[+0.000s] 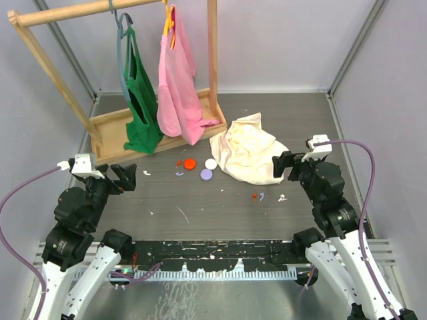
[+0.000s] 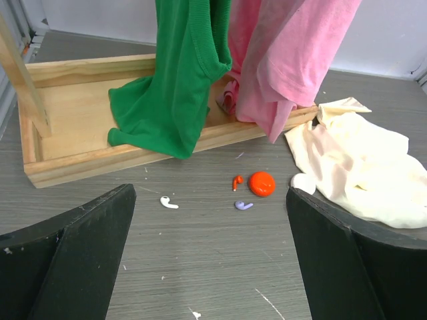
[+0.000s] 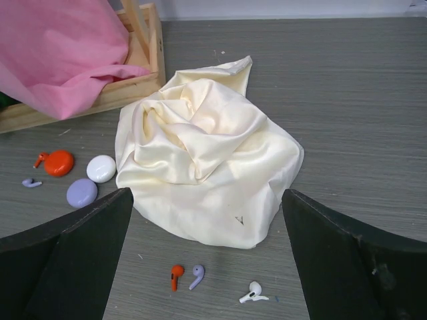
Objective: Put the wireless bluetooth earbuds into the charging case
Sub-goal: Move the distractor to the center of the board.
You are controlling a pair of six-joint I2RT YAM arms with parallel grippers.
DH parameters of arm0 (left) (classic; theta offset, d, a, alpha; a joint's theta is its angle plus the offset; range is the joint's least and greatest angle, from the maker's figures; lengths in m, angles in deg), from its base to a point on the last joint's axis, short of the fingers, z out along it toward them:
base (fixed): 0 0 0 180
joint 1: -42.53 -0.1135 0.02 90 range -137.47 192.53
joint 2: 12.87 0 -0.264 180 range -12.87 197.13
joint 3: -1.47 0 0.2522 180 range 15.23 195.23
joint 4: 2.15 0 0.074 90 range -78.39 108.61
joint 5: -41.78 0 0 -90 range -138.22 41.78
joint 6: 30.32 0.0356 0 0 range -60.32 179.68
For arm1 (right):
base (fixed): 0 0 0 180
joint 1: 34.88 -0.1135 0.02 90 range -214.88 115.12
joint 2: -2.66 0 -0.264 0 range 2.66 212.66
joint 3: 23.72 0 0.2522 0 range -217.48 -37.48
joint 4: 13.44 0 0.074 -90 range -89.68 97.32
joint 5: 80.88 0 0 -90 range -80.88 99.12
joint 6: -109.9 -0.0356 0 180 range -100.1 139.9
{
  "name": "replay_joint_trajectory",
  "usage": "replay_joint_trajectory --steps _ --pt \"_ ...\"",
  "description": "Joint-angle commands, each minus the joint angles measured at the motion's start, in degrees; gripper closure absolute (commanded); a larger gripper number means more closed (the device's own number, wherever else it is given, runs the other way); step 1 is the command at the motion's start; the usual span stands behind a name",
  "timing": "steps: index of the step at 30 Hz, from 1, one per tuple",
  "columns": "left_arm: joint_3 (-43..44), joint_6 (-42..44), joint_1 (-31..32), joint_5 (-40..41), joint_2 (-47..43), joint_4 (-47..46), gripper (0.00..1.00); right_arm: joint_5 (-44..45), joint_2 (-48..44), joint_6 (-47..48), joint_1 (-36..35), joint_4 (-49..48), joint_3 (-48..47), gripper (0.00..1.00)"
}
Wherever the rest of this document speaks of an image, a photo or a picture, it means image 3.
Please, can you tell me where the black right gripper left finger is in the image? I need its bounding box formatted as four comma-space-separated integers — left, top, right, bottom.
1, 188, 133, 319

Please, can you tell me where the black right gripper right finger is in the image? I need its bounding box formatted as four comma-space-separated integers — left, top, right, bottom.
282, 189, 426, 319

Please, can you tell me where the lilac earbud case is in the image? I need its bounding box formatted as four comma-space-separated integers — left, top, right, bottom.
66, 179, 98, 209

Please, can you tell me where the lilac earbud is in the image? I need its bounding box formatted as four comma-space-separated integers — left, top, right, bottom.
22, 178, 43, 188
189, 265, 205, 290

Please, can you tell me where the lilac earbud front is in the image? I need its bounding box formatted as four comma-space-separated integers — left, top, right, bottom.
189, 265, 205, 290

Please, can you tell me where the white earbud case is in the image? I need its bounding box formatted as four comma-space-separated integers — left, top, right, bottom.
86, 155, 116, 183

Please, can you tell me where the orange earbud near case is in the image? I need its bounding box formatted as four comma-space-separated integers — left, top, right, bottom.
33, 152, 49, 169

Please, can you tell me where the white earbud front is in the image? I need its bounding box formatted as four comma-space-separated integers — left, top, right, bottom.
239, 281, 270, 304

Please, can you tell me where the cream satin cloth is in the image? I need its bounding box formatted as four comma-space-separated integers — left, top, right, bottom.
115, 57, 304, 249

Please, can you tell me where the green t-shirt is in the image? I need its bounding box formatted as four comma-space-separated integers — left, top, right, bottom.
0, 92, 18, 109

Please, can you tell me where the pink t-shirt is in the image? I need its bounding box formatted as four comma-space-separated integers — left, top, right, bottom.
1, 1, 149, 120

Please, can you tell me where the wooden clothes rack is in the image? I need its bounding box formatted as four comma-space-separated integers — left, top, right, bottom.
0, 0, 167, 135

